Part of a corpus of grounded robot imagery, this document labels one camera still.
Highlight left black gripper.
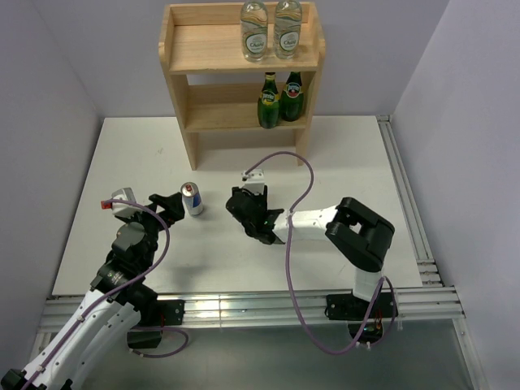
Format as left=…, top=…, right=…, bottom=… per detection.
left=120, top=193, right=184, bottom=267

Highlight green Perrier bottle yellow label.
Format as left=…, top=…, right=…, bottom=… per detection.
left=257, top=72, right=280, bottom=129

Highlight green Perrier bottle red label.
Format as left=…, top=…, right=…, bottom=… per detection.
left=279, top=71, right=304, bottom=122

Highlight clear glass bottle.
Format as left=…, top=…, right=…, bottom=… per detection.
left=240, top=0, right=268, bottom=62
left=274, top=0, right=303, bottom=59

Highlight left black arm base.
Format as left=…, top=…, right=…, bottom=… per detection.
left=127, top=299, right=185, bottom=350

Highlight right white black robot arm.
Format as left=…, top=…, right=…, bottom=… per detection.
left=226, top=187, right=395, bottom=317

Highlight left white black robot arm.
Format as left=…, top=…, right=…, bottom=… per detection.
left=1, top=188, right=184, bottom=389

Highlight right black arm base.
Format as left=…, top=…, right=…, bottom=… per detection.
left=324, top=292, right=399, bottom=345

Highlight wooden three-tier shelf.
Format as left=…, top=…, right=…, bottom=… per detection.
left=158, top=2, right=326, bottom=170

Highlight silver blue can left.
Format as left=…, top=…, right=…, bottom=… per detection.
left=180, top=182, right=204, bottom=216

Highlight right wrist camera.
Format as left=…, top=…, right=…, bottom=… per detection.
left=241, top=168, right=265, bottom=195

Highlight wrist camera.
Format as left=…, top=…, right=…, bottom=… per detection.
left=101, top=187, right=139, bottom=219
left=241, top=168, right=265, bottom=195

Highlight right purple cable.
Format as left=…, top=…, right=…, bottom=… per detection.
left=245, top=151, right=397, bottom=356

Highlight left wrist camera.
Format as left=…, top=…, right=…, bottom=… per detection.
left=101, top=187, right=139, bottom=219

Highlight aluminium frame rail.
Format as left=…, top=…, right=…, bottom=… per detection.
left=37, top=115, right=488, bottom=389

